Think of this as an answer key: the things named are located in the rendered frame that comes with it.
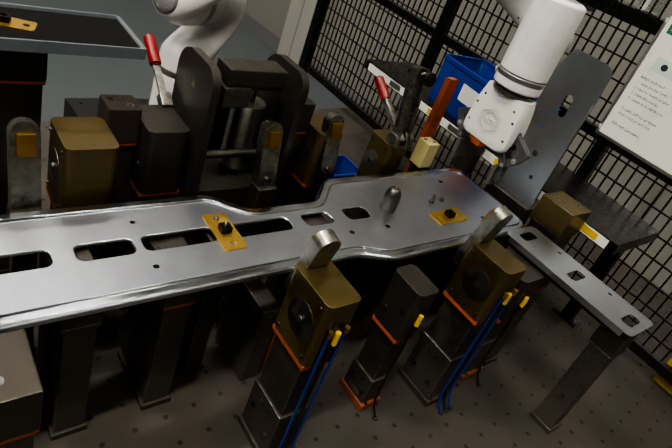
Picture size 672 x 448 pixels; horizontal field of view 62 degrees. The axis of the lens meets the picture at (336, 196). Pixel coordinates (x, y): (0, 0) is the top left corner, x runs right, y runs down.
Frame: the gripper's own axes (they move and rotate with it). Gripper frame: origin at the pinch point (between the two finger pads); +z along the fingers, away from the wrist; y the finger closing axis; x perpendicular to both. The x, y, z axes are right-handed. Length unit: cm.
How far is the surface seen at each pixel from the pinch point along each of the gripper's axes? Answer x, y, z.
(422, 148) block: 6.0, -17.1, 7.5
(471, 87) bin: 35.5, -32.8, 0.1
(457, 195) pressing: 8.9, -5.7, 12.3
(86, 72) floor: 12, -269, 113
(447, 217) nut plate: -1.1, 0.5, 11.9
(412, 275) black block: -19.9, 11.0, 13.1
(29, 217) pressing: -71, -13, 12
